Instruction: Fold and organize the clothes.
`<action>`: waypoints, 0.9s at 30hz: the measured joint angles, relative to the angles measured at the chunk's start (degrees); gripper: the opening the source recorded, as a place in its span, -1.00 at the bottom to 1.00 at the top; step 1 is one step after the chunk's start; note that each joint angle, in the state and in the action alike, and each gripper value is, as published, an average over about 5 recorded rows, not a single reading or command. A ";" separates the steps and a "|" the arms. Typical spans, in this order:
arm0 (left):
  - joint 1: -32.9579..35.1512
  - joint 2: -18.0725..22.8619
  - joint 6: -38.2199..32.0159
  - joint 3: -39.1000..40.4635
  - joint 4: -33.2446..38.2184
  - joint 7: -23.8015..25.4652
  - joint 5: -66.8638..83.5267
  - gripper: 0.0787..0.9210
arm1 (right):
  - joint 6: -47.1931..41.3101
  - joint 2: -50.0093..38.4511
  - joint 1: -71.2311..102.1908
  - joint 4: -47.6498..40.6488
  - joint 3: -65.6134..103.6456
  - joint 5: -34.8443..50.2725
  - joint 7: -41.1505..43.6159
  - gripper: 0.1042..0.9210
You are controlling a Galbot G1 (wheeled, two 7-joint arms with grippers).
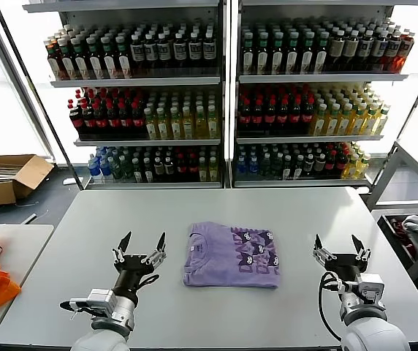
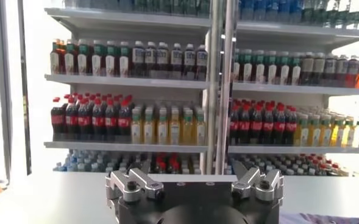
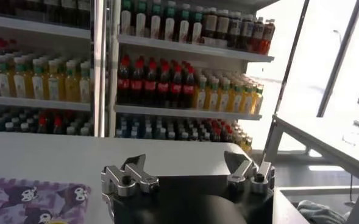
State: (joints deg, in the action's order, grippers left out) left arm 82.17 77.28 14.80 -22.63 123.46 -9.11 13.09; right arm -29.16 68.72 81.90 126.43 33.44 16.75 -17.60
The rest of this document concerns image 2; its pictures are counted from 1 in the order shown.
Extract dark tea bottle green label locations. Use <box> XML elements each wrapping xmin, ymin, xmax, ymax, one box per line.
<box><xmin>290</xmin><ymin>51</ymin><xmax>302</xmax><ymax>86</ymax></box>
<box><xmin>77</xmin><ymin>38</ymin><xmax>91</xmax><ymax>76</ymax></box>
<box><xmin>241</xmin><ymin>48</ymin><xmax>254</xmax><ymax>83</ymax></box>
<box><xmin>277</xmin><ymin>51</ymin><xmax>290</xmax><ymax>85</ymax></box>
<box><xmin>64</xmin><ymin>39</ymin><xmax>78</xmax><ymax>75</ymax></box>
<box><xmin>253</xmin><ymin>49</ymin><xmax>266</xmax><ymax>83</ymax></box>
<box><xmin>265</xmin><ymin>50</ymin><xmax>278</xmax><ymax>85</ymax></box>
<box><xmin>104</xmin><ymin>40</ymin><xmax>118</xmax><ymax>77</ymax></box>
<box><xmin>118</xmin><ymin>41</ymin><xmax>131</xmax><ymax>77</ymax></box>
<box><xmin>90</xmin><ymin>39</ymin><xmax>104</xmax><ymax>76</ymax></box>

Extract cola bottle red cap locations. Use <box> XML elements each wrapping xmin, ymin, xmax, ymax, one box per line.
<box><xmin>251</xmin><ymin>104</ymin><xmax>263</xmax><ymax>145</ymax></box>
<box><xmin>156</xmin><ymin>156</ymin><xmax>168</xmax><ymax>174</ymax></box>
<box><xmin>168</xmin><ymin>156</ymin><xmax>180</xmax><ymax>174</ymax></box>
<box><xmin>262</xmin><ymin>104</ymin><xmax>275</xmax><ymax>145</ymax></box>
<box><xmin>65</xmin><ymin>97</ymin><xmax>79</xmax><ymax>136</ymax></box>
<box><xmin>77</xmin><ymin>99</ymin><xmax>91</xmax><ymax>137</ymax></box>
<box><xmin>91</xmin><ymin>98</ymin><xmax>105</xmax><ymax>138</ymax></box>
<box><xmin>51</xmin><ymin>97</ymin><xmax>65</xmax><ymax>135</ymax></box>
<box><xmin>229</xmin><ymin>105</ymin><xmax>240</xmax><ymax>144</ymax></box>
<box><xmin>274</xmin><ymin>104</ymin><xmax>286</xmax><ymax>145</ymax></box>
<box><xmin>239</xmin><ymin>104</ymin><xmax>252</xmax><ymax>144</ymax></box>
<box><xmin>118</xmin><ymin>99</ymin><xmax>132</xmax><ymax>139</ymax></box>
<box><xmin>285</xmin><ymin>106</ymin><xmax>298</xmax><ymax>145</ymax></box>

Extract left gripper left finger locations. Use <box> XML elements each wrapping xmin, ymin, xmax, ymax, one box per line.
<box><xmin>105</xmin><ymin>161</ymin><xmax>165</xmax><ymax>203</ymax></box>

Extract dark drink bottle beige label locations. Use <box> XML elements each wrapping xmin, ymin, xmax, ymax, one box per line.
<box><xmin>300</xmin><ymin>51</ymin><xmax>315</xmax><ymax>86</ymax></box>
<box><xmin>313</xmin><ymin>52</ymin><xmax>326</xmax><ymax>86</ymax></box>

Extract purple T-shirt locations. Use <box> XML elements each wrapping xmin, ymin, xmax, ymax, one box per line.
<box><xmin>279</xmin><ymin>212</ymin><xmax>359</xmax><ymax>224</ymax></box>

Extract grey metal shelf unit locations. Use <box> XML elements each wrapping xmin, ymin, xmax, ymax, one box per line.
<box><xmin>43</xmin><ymin>0</ymin><xmax>217</xmax><ymax>177</ymax></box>
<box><xmin>216</xmin><ymin>0</ymin><xmax>359</xmax><ymax>178</ymax></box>

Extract grey window frame post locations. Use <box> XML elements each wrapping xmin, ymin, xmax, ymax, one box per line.
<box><xmin>0</xmin><ymin>0</ymin><xmax>13</xmax><ymax>185</ymax></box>

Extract black window frame post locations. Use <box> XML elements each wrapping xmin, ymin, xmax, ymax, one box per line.
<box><xmin>16</xmin><ymin>0</ymin><xmax>33</xmax><ymax>177</ymax></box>

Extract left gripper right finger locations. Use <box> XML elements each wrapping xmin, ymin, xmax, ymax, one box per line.
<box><xmin>231</xmin><ymin>161</ymin><xmax>285</xmax><ymax>202</ymax></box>

